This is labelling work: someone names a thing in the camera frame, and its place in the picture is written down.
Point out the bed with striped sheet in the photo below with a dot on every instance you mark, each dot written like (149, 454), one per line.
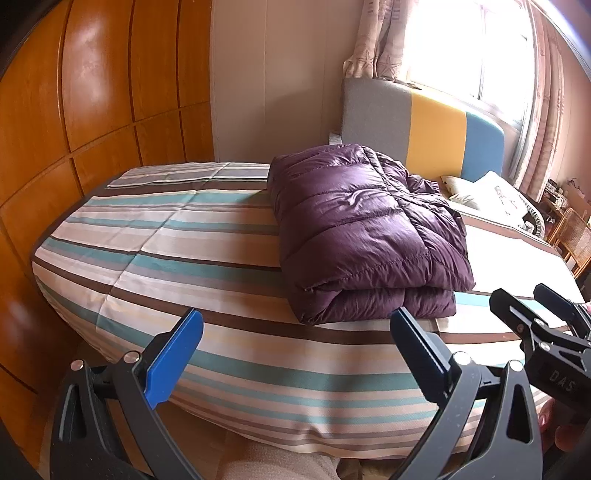
(184, 286)

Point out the grey yellow blue headboard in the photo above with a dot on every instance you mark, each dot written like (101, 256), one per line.
(378, 120)

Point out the bright window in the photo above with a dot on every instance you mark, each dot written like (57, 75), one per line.
(475, 50)

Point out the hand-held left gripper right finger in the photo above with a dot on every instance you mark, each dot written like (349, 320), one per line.
(422, 355)

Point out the person's right hand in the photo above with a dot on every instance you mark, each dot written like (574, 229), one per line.
(568, 438)

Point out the plain cream pillow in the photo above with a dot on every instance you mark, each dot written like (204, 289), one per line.
(457, 191)

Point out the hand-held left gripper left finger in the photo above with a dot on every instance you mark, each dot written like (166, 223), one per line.
(173, 360)

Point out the purple quilted down jacket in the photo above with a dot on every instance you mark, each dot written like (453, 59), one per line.
(360, 230)

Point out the wooden wardrobe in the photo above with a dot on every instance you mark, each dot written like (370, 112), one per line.
(92, 115)

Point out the wicker chair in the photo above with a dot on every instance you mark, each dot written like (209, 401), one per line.
(572, 240)

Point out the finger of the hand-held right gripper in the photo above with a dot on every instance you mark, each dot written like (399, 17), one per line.
(517, 314)
(558, 304)

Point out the cluttered wooden desk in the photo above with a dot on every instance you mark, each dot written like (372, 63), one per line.
(565, 196)

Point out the white printed pillow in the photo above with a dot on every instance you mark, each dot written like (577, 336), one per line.
(498, 196)

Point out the person's beige fleece trouser leg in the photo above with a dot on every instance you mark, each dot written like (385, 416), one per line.
(277, 464)

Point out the pink patterned curtain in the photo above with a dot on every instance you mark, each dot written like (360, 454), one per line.
(545, 115)
(378, 37)

